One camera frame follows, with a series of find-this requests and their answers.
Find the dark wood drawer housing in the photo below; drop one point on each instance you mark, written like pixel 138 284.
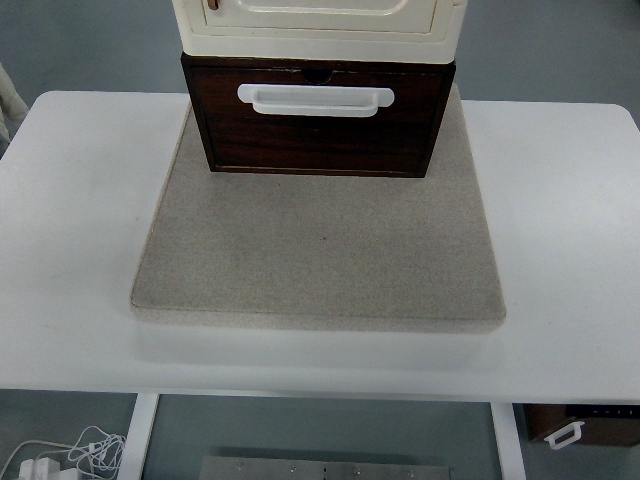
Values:
pixel 200 120

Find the cream upper cabinet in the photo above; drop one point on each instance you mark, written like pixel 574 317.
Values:
pixel 320 42

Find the grey felt mat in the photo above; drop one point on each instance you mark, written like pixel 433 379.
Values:
pixel 320 250

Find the white table leg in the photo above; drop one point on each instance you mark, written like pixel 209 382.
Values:
pixel 137 440
pixel 507 445

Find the black control panel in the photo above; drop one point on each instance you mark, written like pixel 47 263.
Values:
pixel 605 411

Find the white power adapter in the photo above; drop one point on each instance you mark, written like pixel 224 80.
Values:
pixel 40 469

